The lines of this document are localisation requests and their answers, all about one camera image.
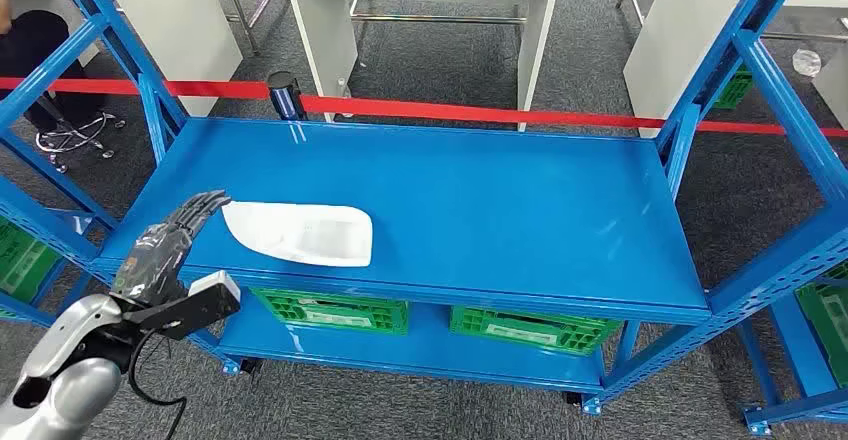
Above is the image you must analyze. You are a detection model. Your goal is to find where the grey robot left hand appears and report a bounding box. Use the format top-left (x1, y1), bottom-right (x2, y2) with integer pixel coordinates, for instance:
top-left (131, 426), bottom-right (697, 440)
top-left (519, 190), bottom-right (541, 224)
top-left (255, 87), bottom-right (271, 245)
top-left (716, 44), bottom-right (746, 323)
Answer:
top-left (111, 190), bottom-right (232, 309)

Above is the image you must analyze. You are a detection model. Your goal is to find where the white plastic shell part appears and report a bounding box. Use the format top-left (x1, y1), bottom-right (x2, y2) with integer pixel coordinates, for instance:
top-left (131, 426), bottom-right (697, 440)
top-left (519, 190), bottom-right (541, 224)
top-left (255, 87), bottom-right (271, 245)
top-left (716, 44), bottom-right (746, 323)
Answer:
top-left (221, 200), bottom-right (374, 269)

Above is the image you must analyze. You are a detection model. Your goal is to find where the green plastic crate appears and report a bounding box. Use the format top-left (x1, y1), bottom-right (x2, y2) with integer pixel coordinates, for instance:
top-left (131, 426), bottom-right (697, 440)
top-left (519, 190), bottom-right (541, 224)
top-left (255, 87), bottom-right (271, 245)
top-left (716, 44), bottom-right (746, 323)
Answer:
top-left (251, 287), bottom-right (411, 337)
top-left (450, 305), bottom-right (624, 357)
top-left (794, 261), bottom-right (848, 389)
top-left (0, 216), bottom-right (62, 306)
top-left (712, 65), bottom-right (755, 111)

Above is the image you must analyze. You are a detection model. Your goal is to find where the chrome office chair base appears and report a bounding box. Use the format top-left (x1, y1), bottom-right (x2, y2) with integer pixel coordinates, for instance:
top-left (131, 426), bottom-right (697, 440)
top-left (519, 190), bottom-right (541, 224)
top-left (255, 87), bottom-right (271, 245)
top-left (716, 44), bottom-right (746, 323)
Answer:
top-left (34, 95), bottom-right (127, 175)

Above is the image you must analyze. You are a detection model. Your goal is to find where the white office desk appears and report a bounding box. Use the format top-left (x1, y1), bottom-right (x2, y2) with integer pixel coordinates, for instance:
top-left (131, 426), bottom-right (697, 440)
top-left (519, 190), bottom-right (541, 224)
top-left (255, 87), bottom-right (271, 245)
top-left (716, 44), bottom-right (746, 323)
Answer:
top-left (0, 0), bottom-right (244, 118)
top-left (622, 0), bottom-right (848, 139)
top-left (284, 0), bottom-right (560, 134)

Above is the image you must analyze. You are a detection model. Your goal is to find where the person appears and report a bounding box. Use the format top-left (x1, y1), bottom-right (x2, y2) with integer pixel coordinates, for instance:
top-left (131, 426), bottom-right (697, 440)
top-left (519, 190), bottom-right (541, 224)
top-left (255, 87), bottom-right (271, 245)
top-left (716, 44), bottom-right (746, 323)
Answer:
top-left (0, 0), bottom-right (107, 135)

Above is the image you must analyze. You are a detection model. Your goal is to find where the clear plastic bottle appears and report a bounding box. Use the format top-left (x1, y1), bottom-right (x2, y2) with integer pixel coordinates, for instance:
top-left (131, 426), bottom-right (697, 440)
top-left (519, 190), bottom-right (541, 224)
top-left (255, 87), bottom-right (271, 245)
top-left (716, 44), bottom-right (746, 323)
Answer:
top-left (335, 77), bottom-right (356, 119)

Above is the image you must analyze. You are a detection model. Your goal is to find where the red barrier belt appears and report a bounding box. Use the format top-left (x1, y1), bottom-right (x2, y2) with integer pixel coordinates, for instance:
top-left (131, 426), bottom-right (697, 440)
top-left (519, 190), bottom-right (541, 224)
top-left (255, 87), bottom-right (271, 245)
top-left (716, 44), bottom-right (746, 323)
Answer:
top-left (0, 77), bottom-right (848, 140)

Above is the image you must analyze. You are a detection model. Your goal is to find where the crumpled clear plastic bag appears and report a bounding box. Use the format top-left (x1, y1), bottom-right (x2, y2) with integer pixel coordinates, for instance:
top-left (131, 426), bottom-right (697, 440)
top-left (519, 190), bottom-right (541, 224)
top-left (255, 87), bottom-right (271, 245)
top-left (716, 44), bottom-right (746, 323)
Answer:
top-left (791, 48), bottom-right (823, 79)

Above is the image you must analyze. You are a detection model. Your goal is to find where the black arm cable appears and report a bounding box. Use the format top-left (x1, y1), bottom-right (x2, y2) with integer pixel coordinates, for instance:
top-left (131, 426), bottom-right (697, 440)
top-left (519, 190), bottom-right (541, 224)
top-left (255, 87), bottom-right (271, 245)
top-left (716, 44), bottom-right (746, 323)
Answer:
top-left (127, 330), bottom-right (189, 440)

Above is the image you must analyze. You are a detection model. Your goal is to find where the black chrome stanchion post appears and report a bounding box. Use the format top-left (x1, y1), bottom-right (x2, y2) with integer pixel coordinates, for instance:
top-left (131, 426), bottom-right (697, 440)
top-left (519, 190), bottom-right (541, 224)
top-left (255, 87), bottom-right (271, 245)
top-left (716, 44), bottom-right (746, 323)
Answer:
top-left (266, 70), bottom-right (307, 122)

